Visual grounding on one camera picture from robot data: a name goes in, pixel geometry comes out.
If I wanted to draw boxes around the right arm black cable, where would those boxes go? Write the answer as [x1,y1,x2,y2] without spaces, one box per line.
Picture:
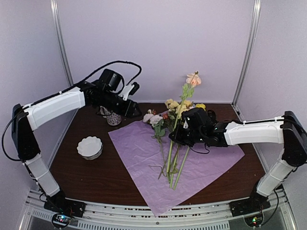
[271,186,283,214]

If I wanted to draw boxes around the pink white fake rose stem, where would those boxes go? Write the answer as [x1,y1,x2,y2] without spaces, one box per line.
[142,109,166,179]

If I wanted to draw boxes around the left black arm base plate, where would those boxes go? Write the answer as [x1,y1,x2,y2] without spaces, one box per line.
[44,199,86,218]

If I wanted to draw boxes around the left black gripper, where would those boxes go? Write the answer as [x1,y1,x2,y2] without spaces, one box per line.
[96,90,142,119]

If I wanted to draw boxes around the pale yellow fake flower bunch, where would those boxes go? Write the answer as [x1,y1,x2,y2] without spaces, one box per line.
[165,99,194,180]

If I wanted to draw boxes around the aluminium corner post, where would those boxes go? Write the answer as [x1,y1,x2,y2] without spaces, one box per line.
[232,0,262,107]
[50,0,73,86]

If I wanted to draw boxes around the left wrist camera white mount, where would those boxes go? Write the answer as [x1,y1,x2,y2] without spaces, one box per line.
[119,82,140,101]

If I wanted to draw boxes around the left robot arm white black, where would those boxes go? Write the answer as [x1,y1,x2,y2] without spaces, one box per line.
[7,80,142,213]

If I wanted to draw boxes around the left aluminium corner post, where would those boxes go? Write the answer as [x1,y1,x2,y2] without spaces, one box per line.
[50,0,73,86]

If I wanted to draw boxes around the aluminium front rail frame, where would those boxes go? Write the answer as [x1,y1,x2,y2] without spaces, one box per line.
[19,186,298,230]

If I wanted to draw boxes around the white floral mug yellow inside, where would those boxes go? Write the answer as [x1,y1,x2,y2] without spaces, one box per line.
[100,106,122,126]

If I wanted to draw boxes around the white scalloped bowl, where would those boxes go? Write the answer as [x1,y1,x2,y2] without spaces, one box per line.
[77,136,103,160]

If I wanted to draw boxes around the right aluminium corner post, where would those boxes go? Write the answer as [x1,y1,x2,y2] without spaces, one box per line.
[232,0,262,107]

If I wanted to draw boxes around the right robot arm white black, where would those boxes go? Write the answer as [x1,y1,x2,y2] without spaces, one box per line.
[169,108,307,212]

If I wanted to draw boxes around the bright yellow fake flower stem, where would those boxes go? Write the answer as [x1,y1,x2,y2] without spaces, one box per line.
[195,103,206,111]

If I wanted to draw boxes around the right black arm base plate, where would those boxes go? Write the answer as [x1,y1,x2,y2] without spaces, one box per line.
[229,198,271,217]

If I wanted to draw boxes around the purple wrapping paper sheet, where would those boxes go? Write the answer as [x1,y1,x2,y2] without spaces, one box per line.
[108,121,245,216]

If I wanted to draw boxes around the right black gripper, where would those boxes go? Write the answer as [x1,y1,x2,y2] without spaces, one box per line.
[169,124,205,147]

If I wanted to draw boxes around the peach fake flower stem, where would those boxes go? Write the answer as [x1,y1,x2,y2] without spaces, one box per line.
[166,70,202,174]

